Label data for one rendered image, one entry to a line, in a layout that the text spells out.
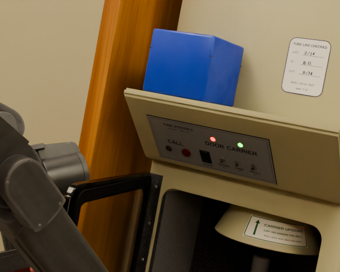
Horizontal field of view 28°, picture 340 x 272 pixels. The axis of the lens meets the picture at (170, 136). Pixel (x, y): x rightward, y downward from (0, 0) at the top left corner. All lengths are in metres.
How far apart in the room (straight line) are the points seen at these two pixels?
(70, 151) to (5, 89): 0.95
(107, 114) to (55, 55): 0.75
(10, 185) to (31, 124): 1.23
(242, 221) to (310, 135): 0.23
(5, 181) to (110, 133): 0.50
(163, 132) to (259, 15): 0.22
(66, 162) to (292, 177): 0.30
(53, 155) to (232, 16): 0.34
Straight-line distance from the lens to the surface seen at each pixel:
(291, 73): 0.98
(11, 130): 0.58
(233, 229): 1.04
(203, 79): 0.92
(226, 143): 0.93
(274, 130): 0.87
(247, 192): 1.00
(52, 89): 1.76
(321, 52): 0.97
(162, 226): 1.07
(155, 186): 1.07
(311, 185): 0.92
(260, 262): 1.10
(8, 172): 0.57
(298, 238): 1.03
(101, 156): 1.04
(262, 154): 0.91
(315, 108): 0.97
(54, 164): 0.91
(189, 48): 0.93
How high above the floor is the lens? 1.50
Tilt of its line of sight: 3 degrees down
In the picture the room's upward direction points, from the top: 11 degrees clockwise
